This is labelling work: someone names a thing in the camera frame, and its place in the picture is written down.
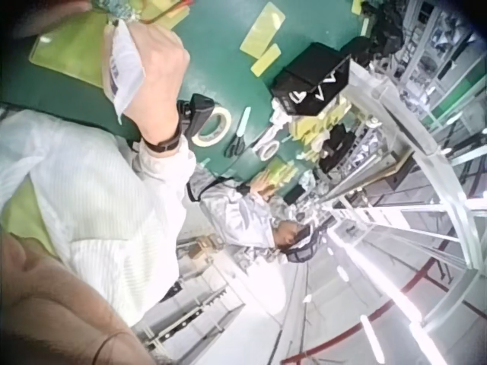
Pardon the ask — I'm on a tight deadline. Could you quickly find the yellow-green plastic tray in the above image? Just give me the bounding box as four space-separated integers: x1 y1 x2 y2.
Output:
28 13 115 83

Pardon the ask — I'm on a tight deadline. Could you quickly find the stack of yellow sheets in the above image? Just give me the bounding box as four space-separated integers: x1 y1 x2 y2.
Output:
262 158 302 192

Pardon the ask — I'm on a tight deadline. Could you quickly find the thin red cord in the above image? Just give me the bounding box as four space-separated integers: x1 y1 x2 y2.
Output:
138 0 193 26

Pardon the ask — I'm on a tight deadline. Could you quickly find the background equipment rack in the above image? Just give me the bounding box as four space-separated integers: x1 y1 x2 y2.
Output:
361 0 484 126

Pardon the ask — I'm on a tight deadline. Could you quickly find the background workbench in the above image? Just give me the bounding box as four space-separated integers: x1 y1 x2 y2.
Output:
140 231 248 365

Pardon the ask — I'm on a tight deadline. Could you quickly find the large yellow transparent sheet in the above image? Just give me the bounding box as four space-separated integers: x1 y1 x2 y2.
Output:
238 2 286 59

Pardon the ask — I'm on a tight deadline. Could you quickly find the cream masking tape roll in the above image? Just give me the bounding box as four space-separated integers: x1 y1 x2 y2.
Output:
189 106 232 148

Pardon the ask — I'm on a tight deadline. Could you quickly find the black wrist band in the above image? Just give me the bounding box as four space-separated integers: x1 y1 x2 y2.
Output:
139 93 216 154

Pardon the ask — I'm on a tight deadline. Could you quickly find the small white tape roll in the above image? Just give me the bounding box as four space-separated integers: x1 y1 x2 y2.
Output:
255 139 281 161

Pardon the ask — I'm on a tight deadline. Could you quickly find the person's right hand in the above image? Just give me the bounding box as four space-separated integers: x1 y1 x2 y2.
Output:
124 23 191 138

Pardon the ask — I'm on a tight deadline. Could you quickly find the crinkled teal foil piece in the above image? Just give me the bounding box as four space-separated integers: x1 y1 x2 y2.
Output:
89 0 144 24

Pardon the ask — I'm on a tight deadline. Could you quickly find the silver metal frame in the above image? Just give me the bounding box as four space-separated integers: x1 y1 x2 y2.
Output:
304 59 487 335

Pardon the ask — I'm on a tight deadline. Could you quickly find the small yellow transparent sheet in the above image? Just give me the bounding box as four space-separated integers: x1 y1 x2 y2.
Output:
250 43 282 77

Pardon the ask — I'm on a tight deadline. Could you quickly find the green table mat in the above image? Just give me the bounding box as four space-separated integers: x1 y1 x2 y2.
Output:
0 0 366 198

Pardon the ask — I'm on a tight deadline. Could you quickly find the pile of yellow packets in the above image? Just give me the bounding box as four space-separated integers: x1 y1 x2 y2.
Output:
288 97 348 151

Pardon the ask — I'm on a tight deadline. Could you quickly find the person's left hand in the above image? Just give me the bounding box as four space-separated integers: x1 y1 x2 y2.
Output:
10 0 93 39

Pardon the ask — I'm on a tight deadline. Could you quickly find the black box with white marks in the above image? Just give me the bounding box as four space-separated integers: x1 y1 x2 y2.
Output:
269 41 351 117

